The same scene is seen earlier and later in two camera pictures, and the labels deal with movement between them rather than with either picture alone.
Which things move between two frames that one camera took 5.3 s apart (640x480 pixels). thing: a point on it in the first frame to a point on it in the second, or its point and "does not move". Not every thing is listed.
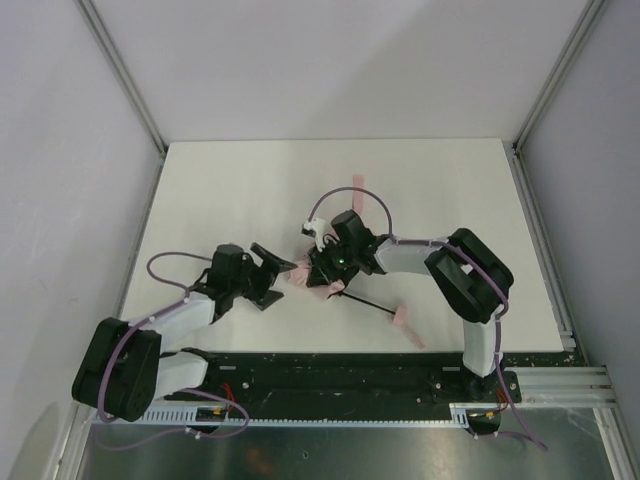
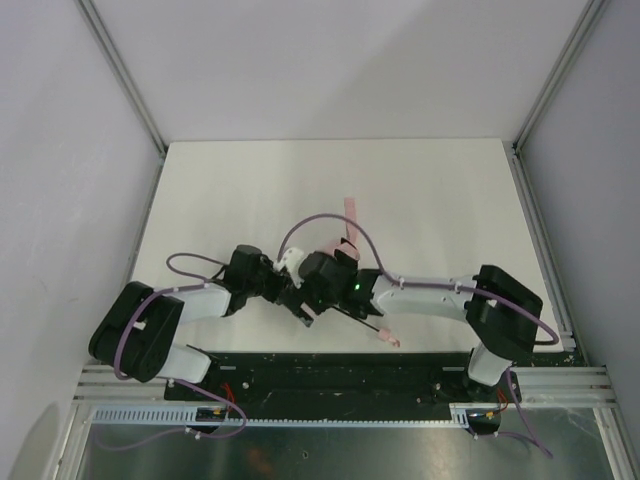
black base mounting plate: [343, 384] does not move
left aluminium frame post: [136, 100] does not move
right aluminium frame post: [570, 48] does not move
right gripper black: [317, 270] to [345, 255]
